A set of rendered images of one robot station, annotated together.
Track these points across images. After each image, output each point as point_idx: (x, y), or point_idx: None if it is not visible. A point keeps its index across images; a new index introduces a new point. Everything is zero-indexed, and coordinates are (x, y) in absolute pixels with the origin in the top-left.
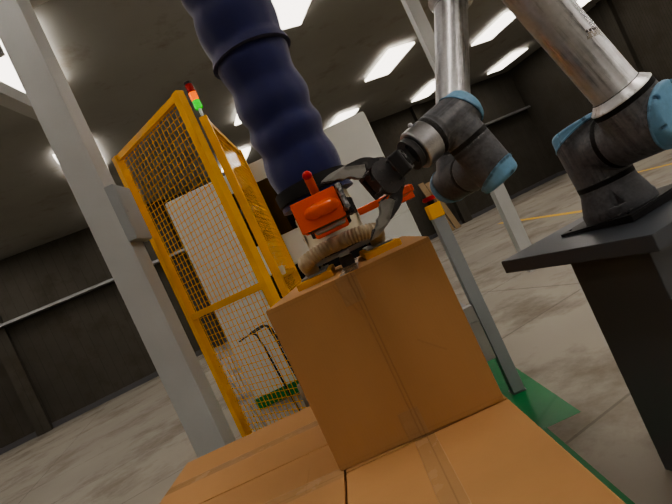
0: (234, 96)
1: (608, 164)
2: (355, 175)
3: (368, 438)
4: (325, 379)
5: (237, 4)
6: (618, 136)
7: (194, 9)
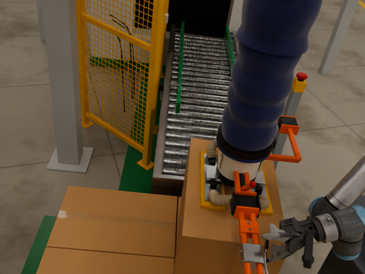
0: (239, 64)
1: None
2: (281, 240)
3: None
4: (190, 268)
5: (294, 25)
6: None
7: None
